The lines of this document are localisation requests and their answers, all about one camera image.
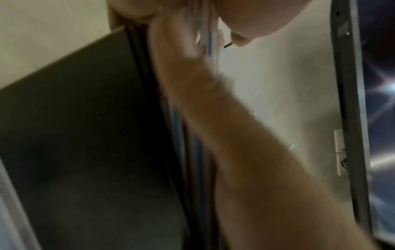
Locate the blue and white cable bundle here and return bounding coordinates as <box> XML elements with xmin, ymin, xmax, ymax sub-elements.
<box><xmin>171</xmin><ymin>0</ymin><xmax>221</xmax><ymax>250</ymax></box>

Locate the grey metal door frame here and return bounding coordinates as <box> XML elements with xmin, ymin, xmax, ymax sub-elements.
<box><xmin>330</xmin><ymin>0</ymin><xmax>374</xmax><ymax>238</ymax></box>

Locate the person's left hand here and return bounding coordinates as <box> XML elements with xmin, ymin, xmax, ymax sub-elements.
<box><xmin>107</xmin><ymin>0</ymin><xmax>310</xmax><ymax>47</ymax></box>

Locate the person's right forearm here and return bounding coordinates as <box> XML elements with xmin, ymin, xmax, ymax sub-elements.
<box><xmin>184</xmin><ymin>83</ymin><xmax>381</xmax><ymax>250</ymax></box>

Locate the dark grey cabinet panel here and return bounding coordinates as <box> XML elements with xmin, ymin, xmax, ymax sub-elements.
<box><xmin>0</xmin><ymin>26</ymin><xmax>192</xmax><ymax>250</ymax></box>

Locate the white latch bracket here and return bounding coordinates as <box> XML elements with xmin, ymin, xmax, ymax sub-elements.
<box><xmin>334</xmin><ymin>129</ymin><xmax>350</xmax><ymax>177</ymax></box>

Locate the person's right hand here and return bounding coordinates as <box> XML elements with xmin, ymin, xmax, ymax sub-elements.
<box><xmin>149</xmin><ymin>9</ymin><xmax>237</xmax><ymax>109</ymax></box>

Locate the dark reflective glass pane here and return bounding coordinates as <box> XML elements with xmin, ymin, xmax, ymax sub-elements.
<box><xmin>355</xmin><ymin>0</ymin><xmax>395</xmax><ymax>241</ymax></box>

